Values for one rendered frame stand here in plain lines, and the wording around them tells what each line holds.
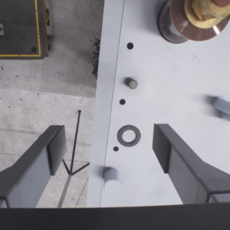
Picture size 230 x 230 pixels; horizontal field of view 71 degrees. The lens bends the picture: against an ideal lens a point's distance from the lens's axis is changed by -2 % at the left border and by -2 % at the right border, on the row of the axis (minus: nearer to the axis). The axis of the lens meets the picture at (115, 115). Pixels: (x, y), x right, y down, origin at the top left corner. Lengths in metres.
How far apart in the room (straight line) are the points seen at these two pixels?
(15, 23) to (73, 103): 0.84
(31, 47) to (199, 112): 1.34
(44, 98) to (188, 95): 1.64
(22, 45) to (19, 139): 1.07
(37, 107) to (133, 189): 1.60
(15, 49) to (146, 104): 1.34
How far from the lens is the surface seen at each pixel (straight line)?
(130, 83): 0.33
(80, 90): 1.76
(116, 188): 0.41
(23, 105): 1.99
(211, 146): 0.47
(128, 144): 0.39
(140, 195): 0.49
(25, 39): 1.55
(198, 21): 0.28
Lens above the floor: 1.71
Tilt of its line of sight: 73 degrees down
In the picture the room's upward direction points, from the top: 174 degrees clockwise
